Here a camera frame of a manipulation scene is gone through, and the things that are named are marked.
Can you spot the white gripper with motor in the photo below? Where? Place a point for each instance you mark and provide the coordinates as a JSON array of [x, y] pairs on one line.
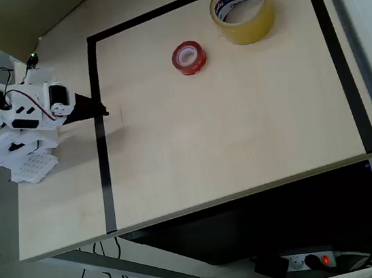
[[83, 108]]

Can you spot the red tape roll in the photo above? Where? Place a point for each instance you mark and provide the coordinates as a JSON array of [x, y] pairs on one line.
[[193, 65]]

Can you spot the large yellow tape roll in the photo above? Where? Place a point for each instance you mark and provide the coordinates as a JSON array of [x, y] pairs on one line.
[[254, 29]]

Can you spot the controller board with green LED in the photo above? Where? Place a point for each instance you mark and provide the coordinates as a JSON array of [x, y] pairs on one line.
[[32, 61]]

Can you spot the grey slanted table leg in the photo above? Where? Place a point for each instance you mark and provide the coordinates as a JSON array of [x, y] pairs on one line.
[[127, 266]]

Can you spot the black power adapter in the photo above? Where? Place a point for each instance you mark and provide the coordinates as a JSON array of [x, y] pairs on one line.
[[271, 267]]

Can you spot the black round plug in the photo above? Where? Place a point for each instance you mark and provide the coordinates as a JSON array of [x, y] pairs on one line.
[[312, 262]]

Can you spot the white perforated base plate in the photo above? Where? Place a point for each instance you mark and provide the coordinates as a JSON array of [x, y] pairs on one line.
[[35, 167]]

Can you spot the white power strip red switch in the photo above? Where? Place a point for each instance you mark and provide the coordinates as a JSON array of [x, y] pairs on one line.
[[298, 263]]

